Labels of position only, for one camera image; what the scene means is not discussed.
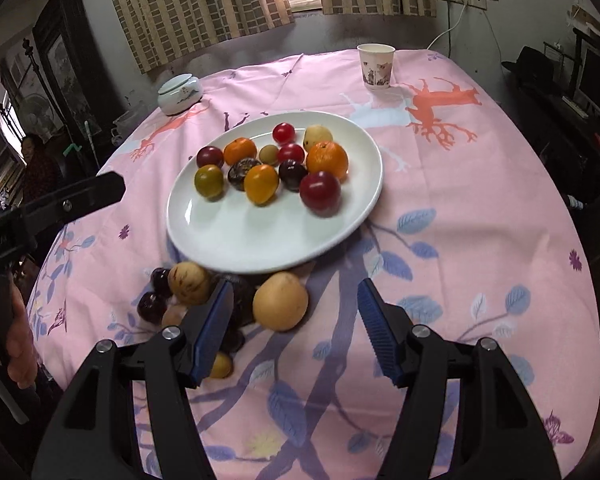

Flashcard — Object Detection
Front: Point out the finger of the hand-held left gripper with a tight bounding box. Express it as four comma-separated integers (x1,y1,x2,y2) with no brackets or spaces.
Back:
10,171,127,241

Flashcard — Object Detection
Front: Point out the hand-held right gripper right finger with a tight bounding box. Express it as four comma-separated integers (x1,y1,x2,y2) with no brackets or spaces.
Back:
356,278,563,480

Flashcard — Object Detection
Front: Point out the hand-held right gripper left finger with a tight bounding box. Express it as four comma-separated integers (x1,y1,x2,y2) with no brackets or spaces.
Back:
32,279,236,480

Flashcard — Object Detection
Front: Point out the dark purple round fruit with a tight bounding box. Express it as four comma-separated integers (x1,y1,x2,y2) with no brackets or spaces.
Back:
215,275,258,328
278,159,309,192

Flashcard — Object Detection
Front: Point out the yellow round fruit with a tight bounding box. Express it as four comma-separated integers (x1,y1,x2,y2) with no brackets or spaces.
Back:
302,125,334,151
252,271,309,332

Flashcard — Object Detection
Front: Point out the white oval plate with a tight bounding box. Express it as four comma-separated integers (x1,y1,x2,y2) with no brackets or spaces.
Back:
166,110,384,274

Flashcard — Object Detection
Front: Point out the yellow green tomato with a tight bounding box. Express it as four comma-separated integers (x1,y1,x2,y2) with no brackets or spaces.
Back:
194,164,225,199

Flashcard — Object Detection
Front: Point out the dark red plum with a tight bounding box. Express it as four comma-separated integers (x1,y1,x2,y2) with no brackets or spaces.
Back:
196,145,225,169

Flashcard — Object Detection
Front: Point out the smooth orange fruit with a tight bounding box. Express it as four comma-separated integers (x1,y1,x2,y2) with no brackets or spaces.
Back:
243,164,280,206

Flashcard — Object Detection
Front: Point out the brown passion fruit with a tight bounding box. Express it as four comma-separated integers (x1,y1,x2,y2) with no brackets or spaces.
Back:
227,157,263,192

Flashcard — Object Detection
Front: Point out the small orange mandarin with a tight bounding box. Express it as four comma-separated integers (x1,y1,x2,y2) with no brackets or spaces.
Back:
223,137,257,166

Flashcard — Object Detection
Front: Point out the large orange mandarin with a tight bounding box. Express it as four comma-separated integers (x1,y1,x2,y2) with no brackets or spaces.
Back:
306,141,350,181

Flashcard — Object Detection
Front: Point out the person's left hand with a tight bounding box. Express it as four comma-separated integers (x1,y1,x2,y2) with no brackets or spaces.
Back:
6,280,37,388

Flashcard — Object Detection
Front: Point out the striped pepino melon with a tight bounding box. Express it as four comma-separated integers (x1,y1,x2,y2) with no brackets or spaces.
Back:
168,262,212,307
161,303,191,329

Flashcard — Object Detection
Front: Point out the electric fan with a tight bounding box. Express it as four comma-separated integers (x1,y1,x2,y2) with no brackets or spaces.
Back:
17,95,56,136

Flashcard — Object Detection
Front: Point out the white lidded ceramic jar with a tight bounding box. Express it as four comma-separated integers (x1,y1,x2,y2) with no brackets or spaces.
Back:
157,74,204,116

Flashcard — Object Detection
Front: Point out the pink floral tablecloth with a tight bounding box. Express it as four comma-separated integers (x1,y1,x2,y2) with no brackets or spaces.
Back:
27,49,600,480

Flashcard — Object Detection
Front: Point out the wide checked curtain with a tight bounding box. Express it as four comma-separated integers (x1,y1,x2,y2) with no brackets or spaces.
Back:
101,0,296,75

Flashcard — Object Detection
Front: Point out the printed paper cup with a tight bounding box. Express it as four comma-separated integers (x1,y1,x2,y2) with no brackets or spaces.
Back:
357,43,396,91

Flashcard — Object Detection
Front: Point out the dark desk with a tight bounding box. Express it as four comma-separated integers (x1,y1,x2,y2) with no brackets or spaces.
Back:
510,75,600,196

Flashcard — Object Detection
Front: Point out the black hat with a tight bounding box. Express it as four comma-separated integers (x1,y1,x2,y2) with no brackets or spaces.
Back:
501,46,563,91

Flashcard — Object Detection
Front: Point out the green handled mop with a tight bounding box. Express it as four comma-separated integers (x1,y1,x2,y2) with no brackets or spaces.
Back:
64,120,103,171

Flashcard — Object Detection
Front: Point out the dark framed wall picture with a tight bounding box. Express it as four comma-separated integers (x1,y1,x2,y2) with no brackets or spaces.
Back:
32,0,113,151

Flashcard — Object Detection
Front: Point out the white power cable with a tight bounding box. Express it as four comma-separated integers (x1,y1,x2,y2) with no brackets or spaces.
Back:
426,2,468,51

